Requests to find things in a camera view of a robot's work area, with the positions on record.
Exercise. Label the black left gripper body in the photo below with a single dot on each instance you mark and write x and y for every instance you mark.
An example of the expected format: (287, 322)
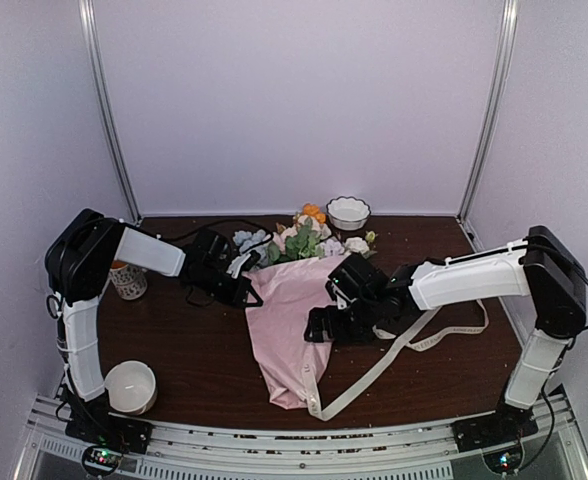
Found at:
(221, 291)

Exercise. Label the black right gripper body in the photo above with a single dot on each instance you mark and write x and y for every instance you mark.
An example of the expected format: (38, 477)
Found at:
(357, 326)

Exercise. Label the blue flower bunch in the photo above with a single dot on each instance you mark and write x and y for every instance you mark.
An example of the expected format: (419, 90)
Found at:
(246, 240)

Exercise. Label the cream ribbon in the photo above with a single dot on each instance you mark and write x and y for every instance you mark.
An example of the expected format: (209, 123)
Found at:
(405, 340)

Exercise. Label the white purple flower bunch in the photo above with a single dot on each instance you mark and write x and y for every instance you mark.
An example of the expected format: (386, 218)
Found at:
(363, 246)

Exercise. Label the purple tissue paper sheet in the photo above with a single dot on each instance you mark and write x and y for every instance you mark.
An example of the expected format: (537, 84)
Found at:
(291, 367)

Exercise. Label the pink flower bunch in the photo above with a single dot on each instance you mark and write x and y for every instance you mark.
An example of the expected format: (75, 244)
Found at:
(302, 240)

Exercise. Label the orange flower stem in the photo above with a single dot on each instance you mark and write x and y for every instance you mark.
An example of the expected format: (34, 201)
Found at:
(314, 211)

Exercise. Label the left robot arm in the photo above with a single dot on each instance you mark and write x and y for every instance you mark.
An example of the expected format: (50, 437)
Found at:
(78, 264)

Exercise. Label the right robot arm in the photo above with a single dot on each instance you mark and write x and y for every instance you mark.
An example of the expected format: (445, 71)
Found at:
(538, 268)

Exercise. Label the patterned mug yellow inside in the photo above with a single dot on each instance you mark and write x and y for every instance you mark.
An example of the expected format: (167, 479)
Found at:
(128, 280)

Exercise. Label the white scalloped bowl black rim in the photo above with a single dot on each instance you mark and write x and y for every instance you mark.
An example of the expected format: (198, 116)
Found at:
(348, 213)

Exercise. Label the plain white round bowl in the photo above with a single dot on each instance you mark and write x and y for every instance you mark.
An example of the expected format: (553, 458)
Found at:
(132, 388)

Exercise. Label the right round circuit board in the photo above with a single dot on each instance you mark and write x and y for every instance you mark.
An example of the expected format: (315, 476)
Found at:
(504, 461)

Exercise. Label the round circuit board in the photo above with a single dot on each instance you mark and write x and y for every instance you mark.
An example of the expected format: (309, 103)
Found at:
(504, 461)
(99, 460)

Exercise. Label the left round circuit board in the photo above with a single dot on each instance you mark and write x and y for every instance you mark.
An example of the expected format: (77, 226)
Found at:
(99, 460)

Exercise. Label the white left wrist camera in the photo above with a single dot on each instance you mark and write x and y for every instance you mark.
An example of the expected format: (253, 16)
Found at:
(242, 263)

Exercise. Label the aluminium front rail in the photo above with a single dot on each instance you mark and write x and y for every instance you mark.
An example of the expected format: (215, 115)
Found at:
(428, 450)

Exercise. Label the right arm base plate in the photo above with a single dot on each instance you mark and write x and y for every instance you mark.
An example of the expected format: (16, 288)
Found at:
(494, 430)

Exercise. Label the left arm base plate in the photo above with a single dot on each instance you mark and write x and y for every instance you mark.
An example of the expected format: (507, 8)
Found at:
(116, 433)

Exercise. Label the aluminium left corner post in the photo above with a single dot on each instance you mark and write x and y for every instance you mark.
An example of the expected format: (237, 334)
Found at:
(91, 38)

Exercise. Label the aluminium corner post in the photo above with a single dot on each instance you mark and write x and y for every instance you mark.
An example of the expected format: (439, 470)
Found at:
(91, 38)
(502, 64)

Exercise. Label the aluminium right corner post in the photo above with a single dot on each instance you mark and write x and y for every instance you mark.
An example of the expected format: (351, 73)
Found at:
(502, 64)

